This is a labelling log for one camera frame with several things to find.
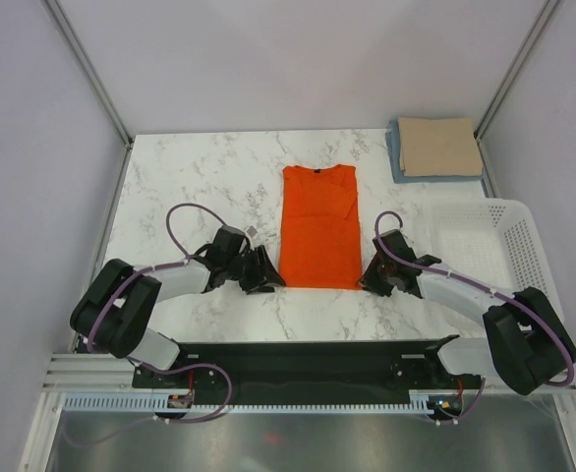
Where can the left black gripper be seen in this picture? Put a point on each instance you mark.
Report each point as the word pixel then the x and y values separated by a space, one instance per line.
pixel 262 274

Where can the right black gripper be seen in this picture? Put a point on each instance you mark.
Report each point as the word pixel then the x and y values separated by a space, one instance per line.
pixel 371 283

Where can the orange t shirt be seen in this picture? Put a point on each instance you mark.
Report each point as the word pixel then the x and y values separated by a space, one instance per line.
pixel 320 240

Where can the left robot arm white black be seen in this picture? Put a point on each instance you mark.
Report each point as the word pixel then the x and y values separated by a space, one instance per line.
pixel 114 313

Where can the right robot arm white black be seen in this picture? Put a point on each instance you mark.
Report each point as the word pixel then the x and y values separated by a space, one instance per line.
pixel 525 344

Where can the white plastic basket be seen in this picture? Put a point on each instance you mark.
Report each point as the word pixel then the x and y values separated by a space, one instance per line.
pixel 494 241

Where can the folded beige t shirt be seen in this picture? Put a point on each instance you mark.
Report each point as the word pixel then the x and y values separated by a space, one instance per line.
pixel 439 147

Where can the folded blue t shirt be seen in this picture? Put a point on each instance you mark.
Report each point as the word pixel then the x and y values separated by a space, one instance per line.
pixel 393 145

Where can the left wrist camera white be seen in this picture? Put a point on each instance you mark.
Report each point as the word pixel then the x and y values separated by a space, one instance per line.
pixel 251 231

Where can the white slotted cable duct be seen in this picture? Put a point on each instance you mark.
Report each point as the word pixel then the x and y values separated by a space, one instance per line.
pixel 163 403

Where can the left aluminium frame post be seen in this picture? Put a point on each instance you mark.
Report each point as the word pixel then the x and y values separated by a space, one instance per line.
pixel 63 23

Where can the aluminium frame post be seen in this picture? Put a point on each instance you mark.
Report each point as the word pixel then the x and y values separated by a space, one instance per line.
pixel 63 23
pixel 518 64

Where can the right aluminium frame post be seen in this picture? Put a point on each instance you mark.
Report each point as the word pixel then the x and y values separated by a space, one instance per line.
pixel 518 64

